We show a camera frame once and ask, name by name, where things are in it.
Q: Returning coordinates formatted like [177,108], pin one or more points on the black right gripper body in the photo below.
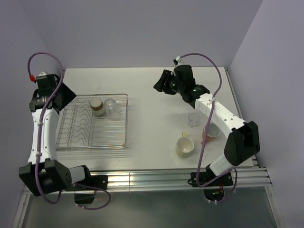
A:
[180,87]

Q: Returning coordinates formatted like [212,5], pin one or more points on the brown and white paper cup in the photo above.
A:
[97,106]

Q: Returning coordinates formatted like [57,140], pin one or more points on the small clear glass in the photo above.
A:
[193,120]

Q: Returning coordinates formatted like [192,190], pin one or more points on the large clear glass tumbler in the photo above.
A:
[112,109]

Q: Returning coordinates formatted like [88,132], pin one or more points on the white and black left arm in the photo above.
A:
[43,173]

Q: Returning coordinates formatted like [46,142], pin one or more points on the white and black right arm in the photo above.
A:
[242,137]

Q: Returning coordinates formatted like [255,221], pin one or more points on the orange ceramic mug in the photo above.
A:
[211,134]

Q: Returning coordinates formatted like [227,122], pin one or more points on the yellow-green ceramic mug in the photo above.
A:
[184,146]

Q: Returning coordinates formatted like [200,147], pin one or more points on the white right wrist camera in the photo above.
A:
[178,61]

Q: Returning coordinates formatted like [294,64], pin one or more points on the metal wire dish rack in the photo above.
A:
[79,129]

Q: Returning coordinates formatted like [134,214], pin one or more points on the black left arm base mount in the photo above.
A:
[91,194]

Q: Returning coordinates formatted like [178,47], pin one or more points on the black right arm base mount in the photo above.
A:
[220,183]

